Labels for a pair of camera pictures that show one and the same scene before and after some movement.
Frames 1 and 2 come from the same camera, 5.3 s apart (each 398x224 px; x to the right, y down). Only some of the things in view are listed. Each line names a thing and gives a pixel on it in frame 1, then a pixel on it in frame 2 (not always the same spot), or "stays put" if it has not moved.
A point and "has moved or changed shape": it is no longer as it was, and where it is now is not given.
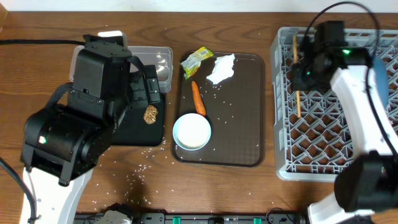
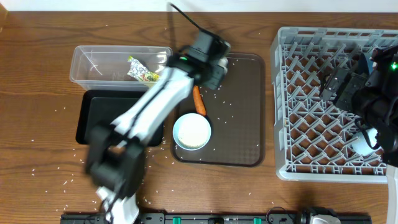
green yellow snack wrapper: [191, 64] has moved or changed shape
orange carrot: [199, 103] stays put
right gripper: [300, 76] → [333, 88]
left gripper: [152, 88] → [216, 79]
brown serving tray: [235, 108] stays put
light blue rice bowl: [191, 131] stays put
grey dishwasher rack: [311, 138] stays put
